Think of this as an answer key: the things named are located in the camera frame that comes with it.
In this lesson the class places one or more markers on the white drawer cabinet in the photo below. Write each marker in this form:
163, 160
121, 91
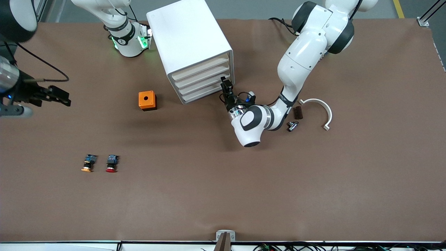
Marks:
188, 35

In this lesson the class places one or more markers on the grey metal table bracket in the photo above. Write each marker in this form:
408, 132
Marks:
225, 231

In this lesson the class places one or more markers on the white table frame rail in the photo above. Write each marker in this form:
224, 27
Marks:
52, 247

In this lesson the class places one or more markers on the brown tapered bar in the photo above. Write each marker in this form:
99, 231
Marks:
223, 244

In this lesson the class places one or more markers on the white semicircular clamp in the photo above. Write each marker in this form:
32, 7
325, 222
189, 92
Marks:
330, 114

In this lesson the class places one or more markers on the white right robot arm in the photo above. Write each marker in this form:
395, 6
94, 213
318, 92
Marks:
129, 45

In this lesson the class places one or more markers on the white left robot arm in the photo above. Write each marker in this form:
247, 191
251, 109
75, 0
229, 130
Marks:
303, 59

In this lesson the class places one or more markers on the orange button enclosure box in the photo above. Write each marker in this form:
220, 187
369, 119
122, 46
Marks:
146, 99

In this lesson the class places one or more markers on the aluminium frame post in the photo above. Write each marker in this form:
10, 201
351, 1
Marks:
41, 8
432, 10

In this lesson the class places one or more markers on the brown table mat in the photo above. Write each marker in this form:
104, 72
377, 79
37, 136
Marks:
244, 191

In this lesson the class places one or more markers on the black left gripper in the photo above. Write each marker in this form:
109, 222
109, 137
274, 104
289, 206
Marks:
230, 103

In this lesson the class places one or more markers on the yellow mushroom push button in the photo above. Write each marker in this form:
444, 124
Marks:
90, 160

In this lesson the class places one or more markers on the red mushroom push button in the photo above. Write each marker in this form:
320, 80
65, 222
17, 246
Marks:
112, 160

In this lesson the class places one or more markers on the brown ribbed cylinder piece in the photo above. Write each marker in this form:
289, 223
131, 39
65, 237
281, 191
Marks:
298, 113

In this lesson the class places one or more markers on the silver metal connector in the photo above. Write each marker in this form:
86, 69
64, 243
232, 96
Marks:
292, 126

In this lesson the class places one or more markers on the yellow floor tape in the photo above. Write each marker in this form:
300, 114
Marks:
398, 8

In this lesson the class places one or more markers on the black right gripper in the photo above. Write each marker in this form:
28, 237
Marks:
27, 92

